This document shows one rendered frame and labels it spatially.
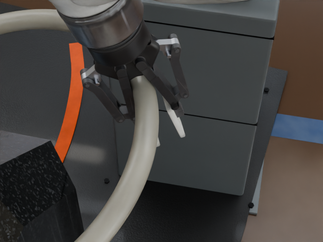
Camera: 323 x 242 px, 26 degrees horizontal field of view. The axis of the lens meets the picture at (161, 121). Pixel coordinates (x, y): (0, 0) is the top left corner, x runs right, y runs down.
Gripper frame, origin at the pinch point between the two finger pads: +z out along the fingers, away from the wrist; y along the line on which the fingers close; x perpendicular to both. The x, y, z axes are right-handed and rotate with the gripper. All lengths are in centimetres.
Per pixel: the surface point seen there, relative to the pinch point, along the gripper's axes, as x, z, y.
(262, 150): -67, 115, -14
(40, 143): -36, 37, 32
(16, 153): -28, 29, 34
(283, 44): -110, 119, -35
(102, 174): -69, 100, 36
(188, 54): -55, 47, -4
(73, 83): -107, 96, 39
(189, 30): -54, 39, -7
